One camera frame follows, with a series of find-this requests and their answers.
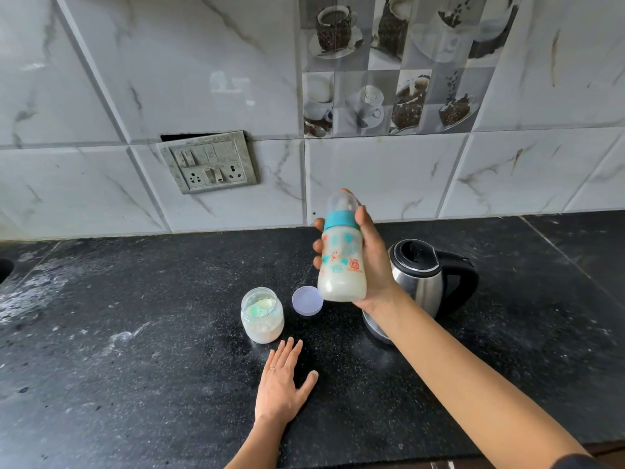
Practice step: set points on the grey wall switch socket panel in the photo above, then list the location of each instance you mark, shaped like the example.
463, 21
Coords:
207, 162

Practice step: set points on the black sink basin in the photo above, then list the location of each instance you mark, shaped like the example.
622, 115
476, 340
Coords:
5, 271

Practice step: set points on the pale lavender jar lid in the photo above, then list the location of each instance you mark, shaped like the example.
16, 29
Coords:
306, 300

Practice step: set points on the glass jar of white powder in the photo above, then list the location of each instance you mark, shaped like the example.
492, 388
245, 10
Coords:
262, 327

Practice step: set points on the teal measuring scoop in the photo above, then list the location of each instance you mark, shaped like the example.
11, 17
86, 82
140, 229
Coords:
260, 307

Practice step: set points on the person's right hand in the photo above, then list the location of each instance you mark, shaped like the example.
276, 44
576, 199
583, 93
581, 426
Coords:
381, 268

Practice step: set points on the dark shirt sleeve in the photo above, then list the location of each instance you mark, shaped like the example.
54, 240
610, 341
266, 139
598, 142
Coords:
581, 463

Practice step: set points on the clear baby bottle blue print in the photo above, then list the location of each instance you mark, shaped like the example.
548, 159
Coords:
342, 278

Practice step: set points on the teal bottle nipple collar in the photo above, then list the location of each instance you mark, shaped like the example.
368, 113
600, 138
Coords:
340, 220

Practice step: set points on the person's left hand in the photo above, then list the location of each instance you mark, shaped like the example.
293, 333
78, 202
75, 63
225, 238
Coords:
278, 393

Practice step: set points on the brown lower cabinet front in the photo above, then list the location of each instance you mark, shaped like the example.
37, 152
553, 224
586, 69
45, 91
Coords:
488, 463

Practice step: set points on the person's right forearm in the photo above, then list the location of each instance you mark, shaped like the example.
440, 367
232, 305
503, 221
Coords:
473, 385

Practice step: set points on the clear bottle cap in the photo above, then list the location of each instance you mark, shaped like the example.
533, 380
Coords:
342, 202

